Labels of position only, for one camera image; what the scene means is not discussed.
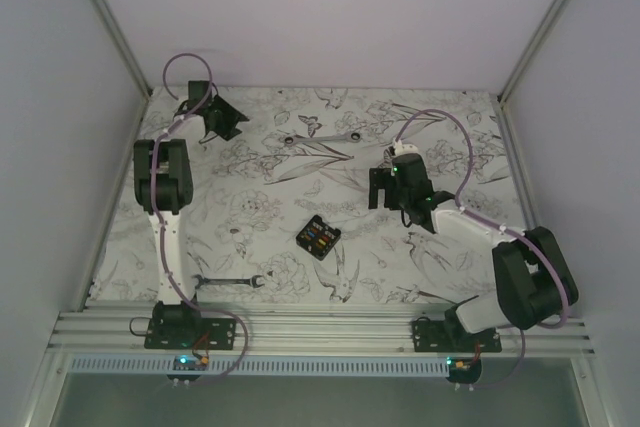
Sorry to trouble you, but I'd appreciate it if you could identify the black fuse box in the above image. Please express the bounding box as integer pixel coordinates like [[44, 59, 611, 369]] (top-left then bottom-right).
[[295, 215, 342, 261]]

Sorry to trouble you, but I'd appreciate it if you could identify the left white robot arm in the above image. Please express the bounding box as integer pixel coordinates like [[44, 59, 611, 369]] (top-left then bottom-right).
[[133, 80, 248, 353]]

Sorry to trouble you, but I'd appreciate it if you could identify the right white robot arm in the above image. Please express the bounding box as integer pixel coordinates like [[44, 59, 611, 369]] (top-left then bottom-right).
[[369, 153, 579, 352]]

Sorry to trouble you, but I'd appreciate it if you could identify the silver ratchet wrench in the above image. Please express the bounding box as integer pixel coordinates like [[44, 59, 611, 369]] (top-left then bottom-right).
[[284, 131, 362, 145]]

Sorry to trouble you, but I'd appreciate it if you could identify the floral patterned table mat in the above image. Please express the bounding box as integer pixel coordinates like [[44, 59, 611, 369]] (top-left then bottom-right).
[[82, 85, 546, 306]]

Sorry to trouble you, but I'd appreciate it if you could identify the black open-end wrench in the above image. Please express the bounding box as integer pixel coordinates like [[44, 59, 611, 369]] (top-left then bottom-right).
[[193, 274, 265, 289]]

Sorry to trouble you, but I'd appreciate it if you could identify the right controller board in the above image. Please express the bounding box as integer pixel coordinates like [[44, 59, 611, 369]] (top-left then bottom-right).
[[446, 358, 483, 388]]

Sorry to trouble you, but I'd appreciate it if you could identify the controller board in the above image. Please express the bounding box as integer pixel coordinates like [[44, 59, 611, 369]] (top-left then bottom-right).
[[167, 355, 209, 387], [446, 358, 483, 388]]

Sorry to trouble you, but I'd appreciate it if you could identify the left controller board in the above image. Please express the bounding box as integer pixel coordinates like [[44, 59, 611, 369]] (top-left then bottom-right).
[[167, 355, 209, 387]]

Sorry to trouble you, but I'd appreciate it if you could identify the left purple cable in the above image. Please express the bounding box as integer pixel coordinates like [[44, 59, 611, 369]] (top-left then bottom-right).
[[149, 52, 251, 388]]

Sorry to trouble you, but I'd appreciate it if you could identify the purple cable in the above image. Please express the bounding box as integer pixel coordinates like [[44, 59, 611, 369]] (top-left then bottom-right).
[[397, 109, 574, 391], [149, 52, 251, 388]]

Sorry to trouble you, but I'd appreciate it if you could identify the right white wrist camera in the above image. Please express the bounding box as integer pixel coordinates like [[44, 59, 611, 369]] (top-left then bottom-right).
[[389, 141, 419, 158]]

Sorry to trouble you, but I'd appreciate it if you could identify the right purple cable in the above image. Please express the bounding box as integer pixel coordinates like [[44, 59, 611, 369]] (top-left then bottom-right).
[[397, 109, 574, 391]]

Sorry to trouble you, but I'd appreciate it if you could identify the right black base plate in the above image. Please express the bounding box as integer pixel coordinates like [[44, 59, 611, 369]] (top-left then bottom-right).
[[410, 317, 502, 354]]

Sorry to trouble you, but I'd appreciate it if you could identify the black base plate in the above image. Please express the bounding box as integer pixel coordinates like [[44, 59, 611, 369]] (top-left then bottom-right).
[[144, 304, 237, 351], [410, 317, 502, 354]]

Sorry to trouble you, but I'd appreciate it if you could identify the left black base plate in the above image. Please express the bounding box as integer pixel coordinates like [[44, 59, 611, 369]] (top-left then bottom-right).
[[144, 304, 237, 351]]

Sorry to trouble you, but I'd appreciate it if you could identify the right aluminium corner post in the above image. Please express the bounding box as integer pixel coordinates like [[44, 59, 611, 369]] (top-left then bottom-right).
[[497, 0, 571, 105]]

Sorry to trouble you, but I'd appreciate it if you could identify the aluminium corner post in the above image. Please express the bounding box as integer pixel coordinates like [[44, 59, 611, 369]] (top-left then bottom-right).
[[497, 0, 571, 105], [89, 0, 153, 98]]

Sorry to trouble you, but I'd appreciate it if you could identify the left aluminium corner post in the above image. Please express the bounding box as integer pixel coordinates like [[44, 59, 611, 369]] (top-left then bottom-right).
[[89, 0, 153, 98]]

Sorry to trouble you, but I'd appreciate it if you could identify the aluminium rail frame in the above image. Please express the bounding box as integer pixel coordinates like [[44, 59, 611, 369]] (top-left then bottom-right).
[[47, 301, 596, 361]]

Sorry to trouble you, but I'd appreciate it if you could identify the white slotted cable duct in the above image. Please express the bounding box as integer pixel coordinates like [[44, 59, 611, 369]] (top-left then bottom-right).
[[69, 354, 448, 378]]

